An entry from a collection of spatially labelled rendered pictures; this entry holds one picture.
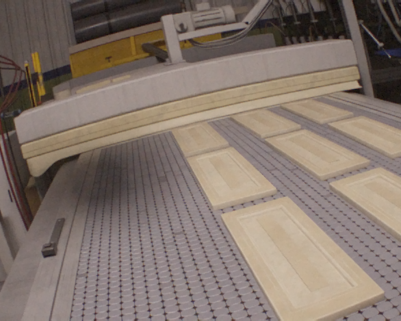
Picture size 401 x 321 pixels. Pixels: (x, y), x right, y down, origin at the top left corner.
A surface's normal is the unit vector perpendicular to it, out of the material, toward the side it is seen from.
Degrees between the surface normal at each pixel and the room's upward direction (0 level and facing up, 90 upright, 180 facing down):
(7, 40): 90
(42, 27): 90
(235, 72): 90
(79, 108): 90
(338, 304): 0
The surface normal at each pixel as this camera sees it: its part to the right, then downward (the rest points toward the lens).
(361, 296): -0.22, -0.95
